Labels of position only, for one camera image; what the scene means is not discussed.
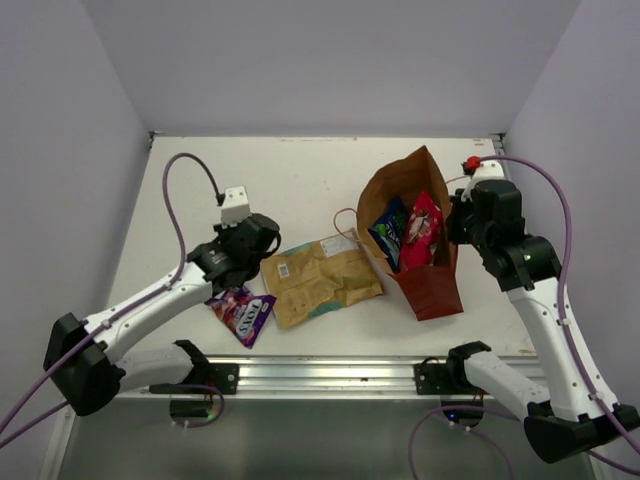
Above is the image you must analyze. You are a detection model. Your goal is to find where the pink chips bag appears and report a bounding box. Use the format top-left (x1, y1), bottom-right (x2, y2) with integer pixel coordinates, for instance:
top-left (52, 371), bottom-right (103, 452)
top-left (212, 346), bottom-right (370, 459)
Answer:
top-left (399, 191), bottom-right (443, 272)

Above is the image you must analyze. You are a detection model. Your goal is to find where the blue snack bag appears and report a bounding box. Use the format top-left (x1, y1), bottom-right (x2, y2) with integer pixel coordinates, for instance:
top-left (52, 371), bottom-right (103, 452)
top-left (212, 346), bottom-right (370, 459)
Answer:
top-left (368, 197), bottom-right (409, 273)

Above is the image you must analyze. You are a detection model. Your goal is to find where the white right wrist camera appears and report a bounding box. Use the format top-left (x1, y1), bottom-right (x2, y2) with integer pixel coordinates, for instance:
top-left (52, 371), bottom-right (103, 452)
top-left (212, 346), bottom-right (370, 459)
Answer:
top-left (462, 156), bottom-right (506, 187)

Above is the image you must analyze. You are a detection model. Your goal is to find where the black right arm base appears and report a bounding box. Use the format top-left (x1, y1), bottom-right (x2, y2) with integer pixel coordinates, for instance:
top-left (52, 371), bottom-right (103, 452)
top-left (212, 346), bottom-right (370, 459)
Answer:
top-left (413, 357), bottom-right (469, 395)

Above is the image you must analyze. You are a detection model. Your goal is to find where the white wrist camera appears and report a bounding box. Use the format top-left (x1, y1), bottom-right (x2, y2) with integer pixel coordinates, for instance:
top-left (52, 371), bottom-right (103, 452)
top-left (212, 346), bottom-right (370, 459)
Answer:
top-left (218, 185), bottom-right (251, 227)
top-left (462, 156), bottom-right (506, 187)

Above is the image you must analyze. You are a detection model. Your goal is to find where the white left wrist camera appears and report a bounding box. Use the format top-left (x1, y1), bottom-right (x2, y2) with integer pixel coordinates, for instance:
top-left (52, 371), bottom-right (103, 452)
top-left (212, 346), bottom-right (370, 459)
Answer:
top-left (218, 185), bottom-right (251, 227)

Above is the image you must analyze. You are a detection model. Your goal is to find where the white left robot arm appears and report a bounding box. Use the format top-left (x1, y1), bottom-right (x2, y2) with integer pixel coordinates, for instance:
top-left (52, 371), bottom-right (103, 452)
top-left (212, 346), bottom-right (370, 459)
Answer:
top-left (43, 213), bottom-right (281, 416)

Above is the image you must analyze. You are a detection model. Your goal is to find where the purple candy bag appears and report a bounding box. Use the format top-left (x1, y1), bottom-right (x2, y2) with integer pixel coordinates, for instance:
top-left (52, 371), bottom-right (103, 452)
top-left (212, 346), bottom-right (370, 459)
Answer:
top-left (205, 286), bottom-right (276, 349)

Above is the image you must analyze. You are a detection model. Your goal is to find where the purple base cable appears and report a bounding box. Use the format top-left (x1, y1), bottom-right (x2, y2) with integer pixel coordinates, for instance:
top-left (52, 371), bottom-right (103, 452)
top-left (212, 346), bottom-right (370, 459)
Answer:
top-left (169, 383), bottom-right (225, 430)
top-left (408, 404), bottom-right (521, 480)

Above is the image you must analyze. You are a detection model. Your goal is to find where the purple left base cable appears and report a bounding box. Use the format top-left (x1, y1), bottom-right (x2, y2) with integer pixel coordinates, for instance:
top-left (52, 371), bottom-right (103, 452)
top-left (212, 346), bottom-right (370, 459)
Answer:
top-left (169, 383), bottom-right (225, 430)

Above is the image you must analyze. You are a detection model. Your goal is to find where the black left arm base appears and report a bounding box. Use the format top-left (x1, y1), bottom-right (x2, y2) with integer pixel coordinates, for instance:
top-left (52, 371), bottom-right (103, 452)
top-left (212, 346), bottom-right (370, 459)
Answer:
top-left (149, 363), bottom-right (240, 395)

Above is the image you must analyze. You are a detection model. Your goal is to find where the aluminium mounting rail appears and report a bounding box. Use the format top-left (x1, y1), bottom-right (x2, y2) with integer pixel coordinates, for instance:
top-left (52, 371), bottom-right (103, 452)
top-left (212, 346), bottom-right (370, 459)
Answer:
top-left (64, 355), bottom-right (549, 401)

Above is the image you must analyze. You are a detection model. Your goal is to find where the metal table corner bracket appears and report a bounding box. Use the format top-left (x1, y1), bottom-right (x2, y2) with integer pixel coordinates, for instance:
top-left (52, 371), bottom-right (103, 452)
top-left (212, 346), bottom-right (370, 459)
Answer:
top-left (148, 131), bottom-right (159, 149)

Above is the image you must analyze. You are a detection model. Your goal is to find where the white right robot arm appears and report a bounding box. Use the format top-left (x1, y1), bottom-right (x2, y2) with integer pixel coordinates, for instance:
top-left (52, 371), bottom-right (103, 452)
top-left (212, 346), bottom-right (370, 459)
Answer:
top-left (445, 179), bottom-right (639, 463)

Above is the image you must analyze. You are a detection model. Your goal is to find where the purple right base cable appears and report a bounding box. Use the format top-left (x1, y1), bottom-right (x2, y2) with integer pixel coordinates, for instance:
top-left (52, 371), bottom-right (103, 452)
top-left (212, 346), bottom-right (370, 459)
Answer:
top-left (408, 404), bottom-right (521, 480)

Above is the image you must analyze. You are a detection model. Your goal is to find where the tan kraft snack bag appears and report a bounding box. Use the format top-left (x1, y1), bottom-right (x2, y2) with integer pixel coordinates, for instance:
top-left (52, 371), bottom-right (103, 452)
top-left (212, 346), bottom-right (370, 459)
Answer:
top-left (260, 228), bottom-right (383, 329)

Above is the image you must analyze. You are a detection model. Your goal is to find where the red brown paper bag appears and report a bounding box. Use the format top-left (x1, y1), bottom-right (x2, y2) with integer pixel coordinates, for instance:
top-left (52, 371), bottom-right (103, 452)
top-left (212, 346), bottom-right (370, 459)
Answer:
top-left (333, 144), bottom-right (464, 322)

